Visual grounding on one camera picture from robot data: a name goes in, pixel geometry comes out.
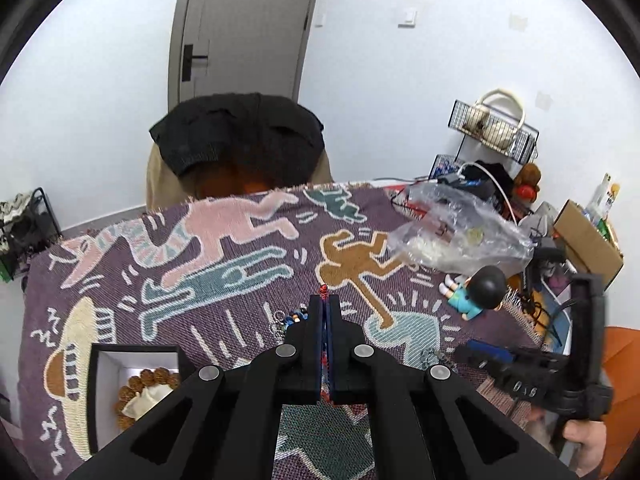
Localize person's right hand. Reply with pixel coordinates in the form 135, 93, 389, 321
560, 417, 609, 479

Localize black haired doll figurine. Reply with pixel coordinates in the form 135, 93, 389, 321
439, 266, 509, 321

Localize black cables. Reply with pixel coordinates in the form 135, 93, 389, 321
522, 247, 573, 353

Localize black jewelry box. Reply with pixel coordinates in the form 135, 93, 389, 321
86, 342, 198, 461

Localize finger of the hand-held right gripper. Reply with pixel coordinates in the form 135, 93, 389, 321
452, 346, 506, 387
466, 339, 518, 362

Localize black jacket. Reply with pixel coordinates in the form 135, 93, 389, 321
149, 92, 326, 197

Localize open cardboard box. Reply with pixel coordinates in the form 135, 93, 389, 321
552, 199, 625, 291

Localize purple printed blanket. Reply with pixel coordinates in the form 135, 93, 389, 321
17, 180, 551, 480

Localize brown plush toy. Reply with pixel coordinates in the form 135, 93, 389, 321
514, 162, 544, 204

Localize black shoe rack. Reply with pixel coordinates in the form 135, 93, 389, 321
0, 187, 63, 282

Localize clear plastic bag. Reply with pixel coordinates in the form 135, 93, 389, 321
387, 182, 535, 273

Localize black wire rack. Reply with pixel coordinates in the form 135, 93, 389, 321
429, 99, 540, 187

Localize wooden bead bracelet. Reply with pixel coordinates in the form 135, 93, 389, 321
114, 367, 181, 431

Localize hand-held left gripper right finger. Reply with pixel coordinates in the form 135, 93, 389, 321
327, 295, 577, 480

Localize cream cloth pouch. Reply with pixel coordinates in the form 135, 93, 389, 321
122, 385, 173, 418

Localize blue figure keychain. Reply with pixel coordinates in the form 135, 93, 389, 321
270, 305, 311, 342

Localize orange cloth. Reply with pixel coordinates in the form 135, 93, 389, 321
600, 327, 640, 477

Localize silver chain keychain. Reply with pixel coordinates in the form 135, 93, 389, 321
420, 347, 457, 376

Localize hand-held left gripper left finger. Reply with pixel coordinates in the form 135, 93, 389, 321
67, 295, 327, 480

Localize cream handbag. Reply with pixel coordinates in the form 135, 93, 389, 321
462, 89, 526, 150

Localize black door handle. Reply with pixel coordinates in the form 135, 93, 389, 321
181, 44, 210, 82

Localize grey door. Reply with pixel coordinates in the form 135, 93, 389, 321
169, 0, 326, 111

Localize white cable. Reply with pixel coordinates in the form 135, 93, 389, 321
460, 160, 519, 224

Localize plastic bottle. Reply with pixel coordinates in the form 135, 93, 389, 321
585, 172, 621, 222

